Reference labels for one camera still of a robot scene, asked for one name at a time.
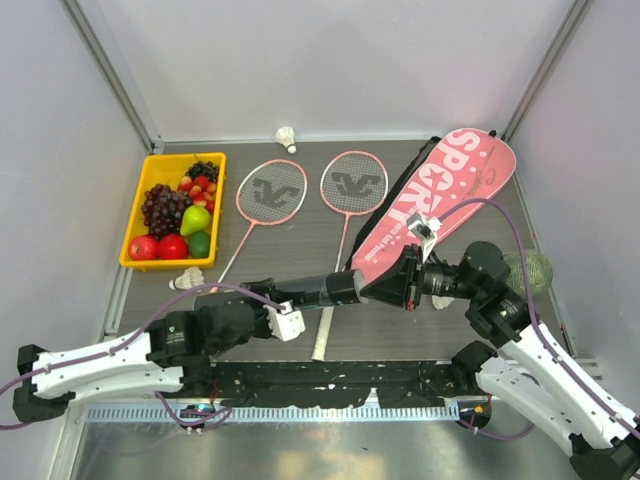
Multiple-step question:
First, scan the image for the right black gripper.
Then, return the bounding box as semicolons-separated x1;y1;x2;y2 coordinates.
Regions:
361;242;483;310

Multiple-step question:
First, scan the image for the white shuttlecock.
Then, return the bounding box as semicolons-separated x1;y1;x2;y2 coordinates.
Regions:
275;126;297;155
431;295;454;310
168;266;204;291

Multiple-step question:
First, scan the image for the black shuttlecock tube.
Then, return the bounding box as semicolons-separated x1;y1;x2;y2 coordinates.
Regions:
269;270;366;310

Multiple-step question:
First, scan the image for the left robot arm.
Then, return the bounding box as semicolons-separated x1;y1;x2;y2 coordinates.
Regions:
2;281;300;428

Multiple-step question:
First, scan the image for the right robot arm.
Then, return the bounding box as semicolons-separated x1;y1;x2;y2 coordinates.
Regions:
361;242;639;479

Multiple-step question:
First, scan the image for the left pink badminton racket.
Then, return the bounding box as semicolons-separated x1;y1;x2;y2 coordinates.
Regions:
193;159;308;312

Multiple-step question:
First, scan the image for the pink badminton racket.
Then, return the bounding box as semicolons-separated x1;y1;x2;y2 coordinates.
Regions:
193;159;308;312
319;150;388;272

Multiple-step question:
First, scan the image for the right pink badminton racket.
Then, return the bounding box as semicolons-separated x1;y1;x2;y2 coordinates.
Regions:
319;150;388;272

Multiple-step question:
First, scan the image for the green lime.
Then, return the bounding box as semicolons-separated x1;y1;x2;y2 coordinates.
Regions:
187;231;211;259

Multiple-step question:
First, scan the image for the green pear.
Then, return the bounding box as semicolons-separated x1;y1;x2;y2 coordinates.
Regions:
180;205;211;236

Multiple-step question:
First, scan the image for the right red apple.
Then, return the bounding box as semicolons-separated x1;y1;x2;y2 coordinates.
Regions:
158;234;189;261

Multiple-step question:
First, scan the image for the red apple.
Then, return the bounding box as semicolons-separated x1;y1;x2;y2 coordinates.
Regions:
128;235;159;261
158;234;189;261

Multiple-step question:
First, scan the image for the yellow plastic bin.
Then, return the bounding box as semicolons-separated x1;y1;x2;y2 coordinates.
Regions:
120;152;226;271

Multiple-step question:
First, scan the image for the pink racket bag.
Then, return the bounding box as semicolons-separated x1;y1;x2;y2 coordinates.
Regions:
345;128;516;282

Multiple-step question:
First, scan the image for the left red apple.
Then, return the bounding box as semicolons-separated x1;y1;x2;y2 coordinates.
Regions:
128;235;159;261

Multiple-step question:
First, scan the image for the purple grape bunch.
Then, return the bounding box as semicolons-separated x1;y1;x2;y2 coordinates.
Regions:
141;184;192;240

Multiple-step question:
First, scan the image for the green netted melon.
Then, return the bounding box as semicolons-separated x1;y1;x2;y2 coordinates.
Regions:
503;249;553;299

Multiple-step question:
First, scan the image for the black grape bunch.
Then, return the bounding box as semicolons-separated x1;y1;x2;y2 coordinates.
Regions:
185;161;220;183

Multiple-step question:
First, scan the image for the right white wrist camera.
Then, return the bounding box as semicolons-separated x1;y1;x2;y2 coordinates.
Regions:
407;213;442;263

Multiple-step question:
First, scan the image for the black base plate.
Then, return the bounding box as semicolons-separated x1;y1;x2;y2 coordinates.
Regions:
176;361;483;409

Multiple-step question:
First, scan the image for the white cable duct strip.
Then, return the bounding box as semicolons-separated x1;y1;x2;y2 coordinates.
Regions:
86;402;460;423

